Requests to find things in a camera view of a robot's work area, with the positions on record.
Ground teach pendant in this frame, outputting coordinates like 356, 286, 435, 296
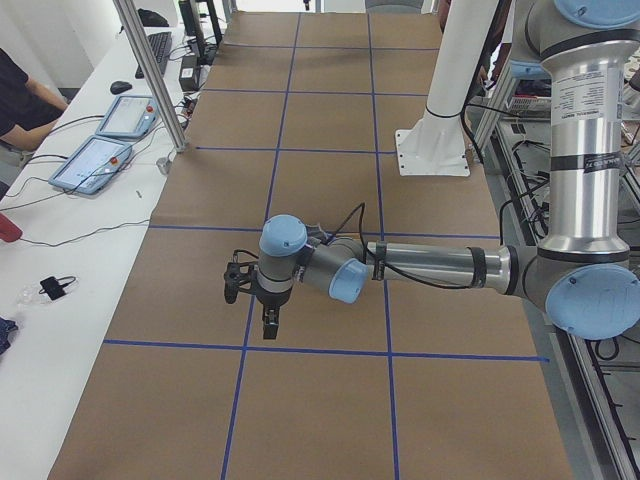
96, 95, 157, 140
48, 135, 132, 195

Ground teach pendant far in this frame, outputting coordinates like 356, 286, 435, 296
96, 95, 157, 140

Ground black keyboard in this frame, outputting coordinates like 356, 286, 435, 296
147, 31, 172, 75

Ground small metal cylinder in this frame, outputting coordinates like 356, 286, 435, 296
156, 157, 171, 175

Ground teach pendant near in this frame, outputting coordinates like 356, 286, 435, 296
48, 135, 132, 195

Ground seated person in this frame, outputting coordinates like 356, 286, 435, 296
1, 50, 68, 196

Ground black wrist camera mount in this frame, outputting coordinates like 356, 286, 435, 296
223, 249, 258, 304

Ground aluminium frame post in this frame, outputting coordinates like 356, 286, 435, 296
113, 0, 187, 153

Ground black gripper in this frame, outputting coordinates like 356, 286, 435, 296
254, 287, 291, 340

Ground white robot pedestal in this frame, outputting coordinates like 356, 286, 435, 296
395, 0, 506, 177

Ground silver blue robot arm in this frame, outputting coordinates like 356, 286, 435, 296
250, 1, 639, 340

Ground red cylinder bottle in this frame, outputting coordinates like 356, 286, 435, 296
0, 214, 23, 243

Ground black computer mouse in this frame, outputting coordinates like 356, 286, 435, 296
110, 81, 133, 95

